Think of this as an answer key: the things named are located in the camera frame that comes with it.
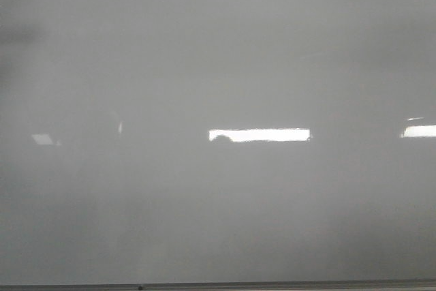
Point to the grey aluminium whiteboard frame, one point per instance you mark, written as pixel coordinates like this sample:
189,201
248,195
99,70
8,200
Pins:
384,284

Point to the white glossy whiteboard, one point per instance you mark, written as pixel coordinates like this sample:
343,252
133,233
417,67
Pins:
171,141

